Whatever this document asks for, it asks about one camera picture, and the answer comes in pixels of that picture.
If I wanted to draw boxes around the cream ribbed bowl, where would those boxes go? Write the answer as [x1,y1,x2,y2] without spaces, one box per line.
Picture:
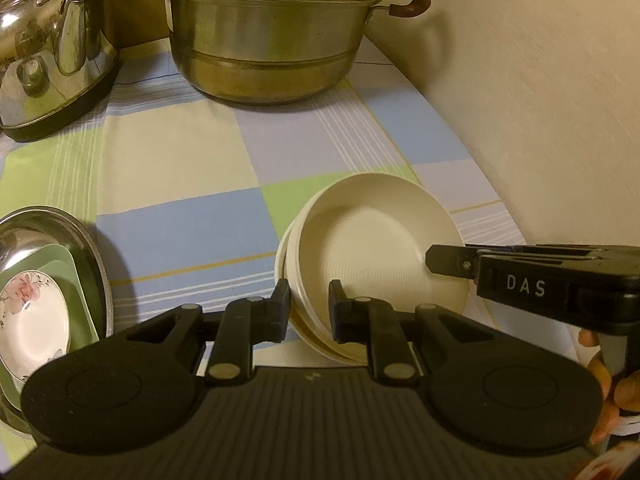
[274,174,470,365]

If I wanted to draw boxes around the small floral white saucer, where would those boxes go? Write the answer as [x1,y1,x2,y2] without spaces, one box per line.
[1,270,70,382]

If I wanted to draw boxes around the large steel plate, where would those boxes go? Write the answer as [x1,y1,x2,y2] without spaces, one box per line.
[0,205,115,436]

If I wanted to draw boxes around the stacked steel steamer pot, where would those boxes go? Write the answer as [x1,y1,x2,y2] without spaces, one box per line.
[165,0,431,104]

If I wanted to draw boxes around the person's right hand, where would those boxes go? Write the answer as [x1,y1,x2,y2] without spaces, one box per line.
[577,330,640,444]

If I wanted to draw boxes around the stainless steel kettle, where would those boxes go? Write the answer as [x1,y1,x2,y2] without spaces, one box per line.
[1,0,118,143]

